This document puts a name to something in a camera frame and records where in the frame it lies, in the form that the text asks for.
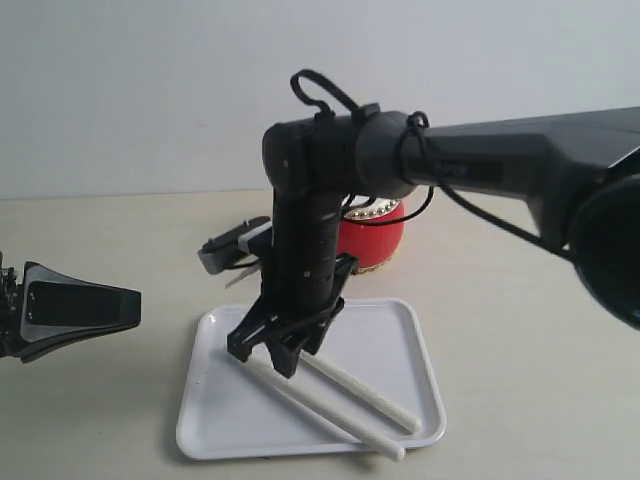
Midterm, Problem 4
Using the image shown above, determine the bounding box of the white drumstick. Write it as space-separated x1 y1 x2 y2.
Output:
232 359 406 462
301 351 423 434

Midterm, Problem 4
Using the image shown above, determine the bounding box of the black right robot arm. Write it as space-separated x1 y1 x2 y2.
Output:
227 107 639 377

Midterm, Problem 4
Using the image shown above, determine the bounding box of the small red drum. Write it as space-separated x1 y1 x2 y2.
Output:
337 196 405 273

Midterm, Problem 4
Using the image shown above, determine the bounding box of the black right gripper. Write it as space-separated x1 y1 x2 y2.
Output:
226 253 359 379

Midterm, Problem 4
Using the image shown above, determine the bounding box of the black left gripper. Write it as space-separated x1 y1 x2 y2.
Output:
0 262 141 364

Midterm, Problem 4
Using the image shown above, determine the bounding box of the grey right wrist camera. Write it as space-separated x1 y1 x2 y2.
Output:
197 216 271 275

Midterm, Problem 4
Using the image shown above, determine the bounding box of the white rectangular plastic tray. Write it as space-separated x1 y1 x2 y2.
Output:
176 298 447 461

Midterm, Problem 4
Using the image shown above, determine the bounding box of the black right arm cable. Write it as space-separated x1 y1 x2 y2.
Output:
290 69 576 261

